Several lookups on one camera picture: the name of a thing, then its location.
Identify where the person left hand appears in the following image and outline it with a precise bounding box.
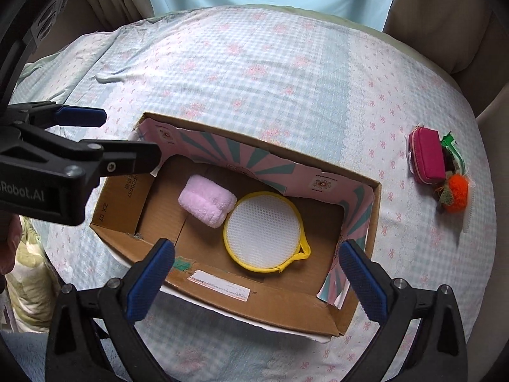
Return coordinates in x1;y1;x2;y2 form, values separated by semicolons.
0;214;23;275

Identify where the magenta leather pouch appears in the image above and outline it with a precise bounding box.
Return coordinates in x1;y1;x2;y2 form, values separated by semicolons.
408;126;446;185

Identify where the cardboard box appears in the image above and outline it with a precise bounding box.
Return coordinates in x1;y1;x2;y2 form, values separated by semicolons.
91;113;381;340

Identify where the green patterned fabric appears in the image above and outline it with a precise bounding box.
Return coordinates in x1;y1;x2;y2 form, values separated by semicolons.
7;216;59;334

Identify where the checkered floral bed cover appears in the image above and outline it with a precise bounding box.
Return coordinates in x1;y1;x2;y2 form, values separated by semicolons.
11;7;496;381

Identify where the pink fluffy rolled towel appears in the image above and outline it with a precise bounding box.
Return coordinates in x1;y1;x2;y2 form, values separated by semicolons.
178;174;237;229

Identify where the green packaged black item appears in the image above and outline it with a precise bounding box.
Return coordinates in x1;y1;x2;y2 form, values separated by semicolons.
441;132;467;175

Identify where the yellow rimmed white mesh pad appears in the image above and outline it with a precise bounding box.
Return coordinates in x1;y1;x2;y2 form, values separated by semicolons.
223;191;311;273

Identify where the orange fur pompom charm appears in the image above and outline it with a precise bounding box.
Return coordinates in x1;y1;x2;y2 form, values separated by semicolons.
434;172;469;213

